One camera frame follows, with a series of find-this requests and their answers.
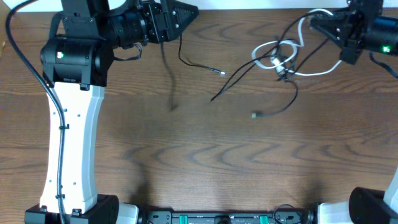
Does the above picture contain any black usb cable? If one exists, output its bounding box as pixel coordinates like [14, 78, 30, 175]
[210, 9, 352, 119]

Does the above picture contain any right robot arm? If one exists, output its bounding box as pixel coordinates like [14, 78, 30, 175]
[305, 0, 397, 224]

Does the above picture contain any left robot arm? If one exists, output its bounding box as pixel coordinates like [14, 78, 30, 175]
[24, 1, 199, 223]

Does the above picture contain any cardboard box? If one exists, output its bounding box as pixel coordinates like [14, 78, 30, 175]
[0, 0, 10, 56]

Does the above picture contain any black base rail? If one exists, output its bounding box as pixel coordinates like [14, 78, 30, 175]
[137, 208, 316, 224]

